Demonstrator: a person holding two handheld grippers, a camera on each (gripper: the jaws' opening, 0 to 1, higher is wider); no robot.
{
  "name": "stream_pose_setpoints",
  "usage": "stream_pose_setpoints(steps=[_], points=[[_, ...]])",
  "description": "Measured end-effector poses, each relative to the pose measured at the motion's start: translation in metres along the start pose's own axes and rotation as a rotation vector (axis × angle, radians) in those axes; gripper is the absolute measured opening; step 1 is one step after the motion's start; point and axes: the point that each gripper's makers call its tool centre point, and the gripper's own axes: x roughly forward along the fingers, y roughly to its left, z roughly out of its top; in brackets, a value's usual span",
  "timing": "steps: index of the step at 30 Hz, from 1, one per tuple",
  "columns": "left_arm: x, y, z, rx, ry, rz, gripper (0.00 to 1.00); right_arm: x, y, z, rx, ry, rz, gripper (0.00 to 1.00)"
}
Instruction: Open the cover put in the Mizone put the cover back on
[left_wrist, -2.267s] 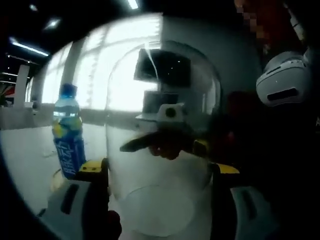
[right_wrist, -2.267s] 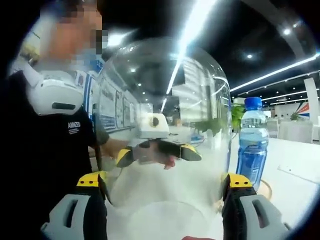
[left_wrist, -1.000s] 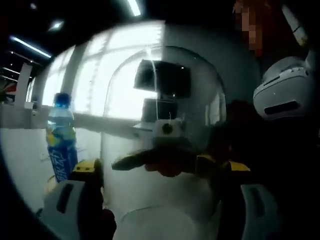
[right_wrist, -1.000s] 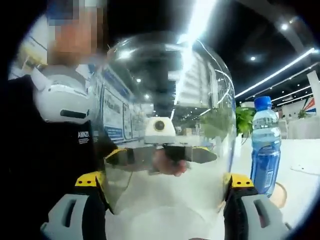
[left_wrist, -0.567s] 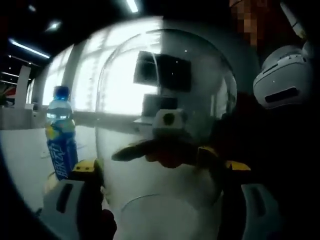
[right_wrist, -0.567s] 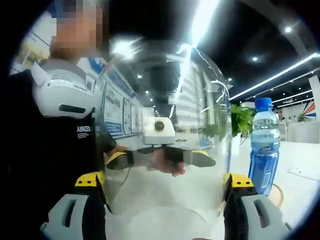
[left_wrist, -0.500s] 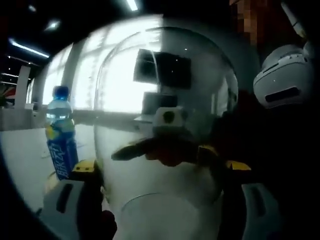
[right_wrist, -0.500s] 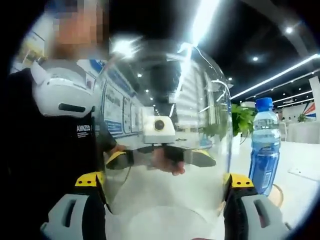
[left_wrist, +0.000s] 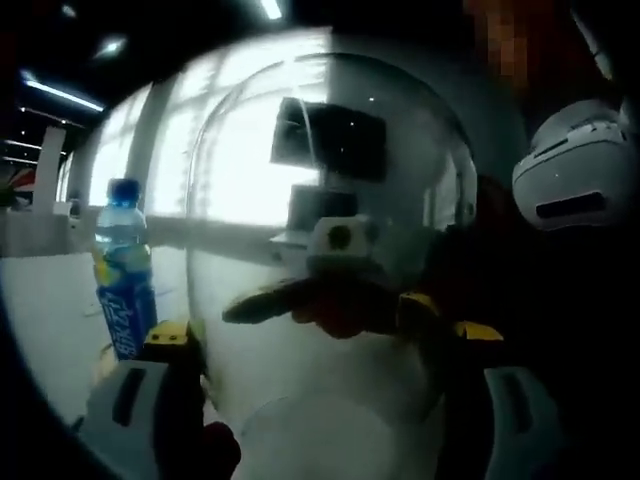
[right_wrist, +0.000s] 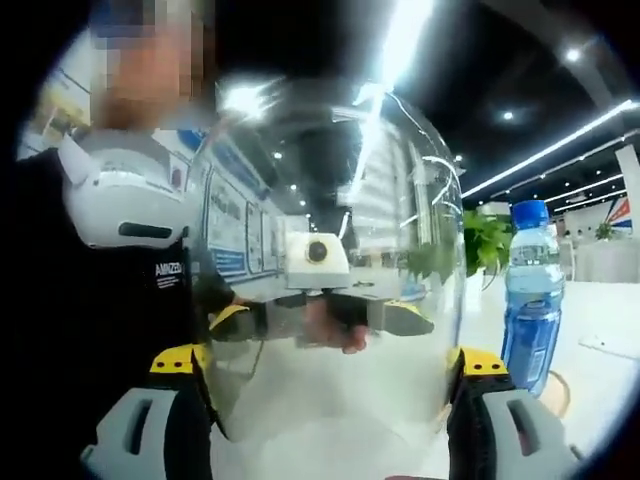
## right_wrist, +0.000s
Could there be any clear glass dome cover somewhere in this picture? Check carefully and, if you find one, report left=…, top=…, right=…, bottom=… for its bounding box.
left=191, top=74, right=469, bottom=446

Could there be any green leafy plant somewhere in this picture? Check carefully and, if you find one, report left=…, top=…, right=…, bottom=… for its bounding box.
left=399, top=209, right=515, bottom=292

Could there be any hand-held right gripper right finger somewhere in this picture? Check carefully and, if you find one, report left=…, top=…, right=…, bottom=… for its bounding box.
left=446, top=347, right=584, bottom=480

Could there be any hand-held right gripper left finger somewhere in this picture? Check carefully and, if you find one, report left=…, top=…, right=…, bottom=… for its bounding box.
left=79, top=343, right=217, bottom=480

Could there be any white chest-worn device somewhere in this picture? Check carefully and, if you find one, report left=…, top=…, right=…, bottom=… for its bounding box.
left=60, top=133, right=200, bottom=250

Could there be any blue white packet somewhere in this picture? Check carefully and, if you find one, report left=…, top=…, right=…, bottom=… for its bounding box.
left=401, top=278, right=427, bottom=302

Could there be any person's left hand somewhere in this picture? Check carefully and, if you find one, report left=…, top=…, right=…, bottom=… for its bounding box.
left=299, top=294, right=372, bottom=356

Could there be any blue drink bottle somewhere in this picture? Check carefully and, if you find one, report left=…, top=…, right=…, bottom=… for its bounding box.
left=500, top=199, right=567, bottom=399

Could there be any red blue wall banner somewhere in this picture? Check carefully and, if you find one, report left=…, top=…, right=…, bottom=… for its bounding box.
left=606, top=196, right=635, bottom=232

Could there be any round wooden base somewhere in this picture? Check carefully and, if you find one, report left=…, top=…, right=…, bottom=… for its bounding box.
left=534, top=369, right=572, bottom=424

